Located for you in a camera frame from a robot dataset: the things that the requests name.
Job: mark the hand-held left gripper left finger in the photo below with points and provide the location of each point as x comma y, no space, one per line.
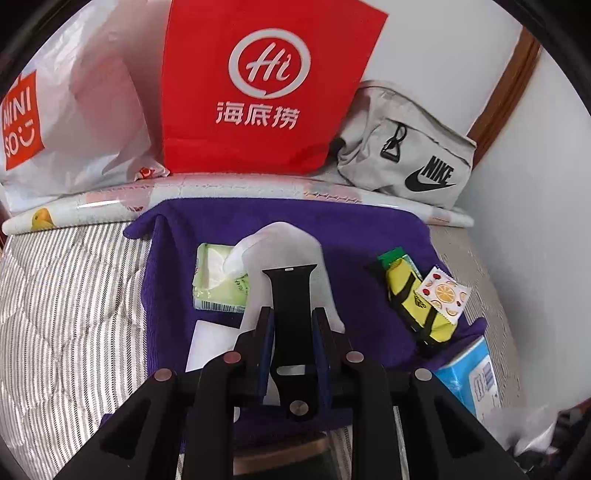
264,364

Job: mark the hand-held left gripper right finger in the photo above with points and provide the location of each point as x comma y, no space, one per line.
323,364

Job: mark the white paper sheet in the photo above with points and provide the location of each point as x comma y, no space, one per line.
210,344

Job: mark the light green tissue pack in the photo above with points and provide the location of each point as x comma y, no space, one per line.
210,277

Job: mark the white sock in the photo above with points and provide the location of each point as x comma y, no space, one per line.
286,244

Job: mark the green foil packet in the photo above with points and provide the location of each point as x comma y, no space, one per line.
392,257

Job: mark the fruit print sachet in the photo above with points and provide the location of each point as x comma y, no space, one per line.
443,293

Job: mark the dark green tea tin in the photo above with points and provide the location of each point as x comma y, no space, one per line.
295,457

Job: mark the purple towel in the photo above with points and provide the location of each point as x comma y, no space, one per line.
360,240

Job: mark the blue cardboard box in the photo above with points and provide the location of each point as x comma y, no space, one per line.
466,374

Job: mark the rolled printed plastic sheet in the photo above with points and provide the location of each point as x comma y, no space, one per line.
231,189

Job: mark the clear plastic wrapper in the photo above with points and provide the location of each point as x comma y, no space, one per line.
521,424

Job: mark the grey waist bag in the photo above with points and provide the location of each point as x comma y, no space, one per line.
369,138

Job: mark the red paper shopping bag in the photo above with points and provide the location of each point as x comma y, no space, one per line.
194,115

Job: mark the white plastic shopping bag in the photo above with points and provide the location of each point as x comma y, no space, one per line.
92,115

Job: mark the brown wooden door frame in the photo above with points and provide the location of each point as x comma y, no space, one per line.
508,87

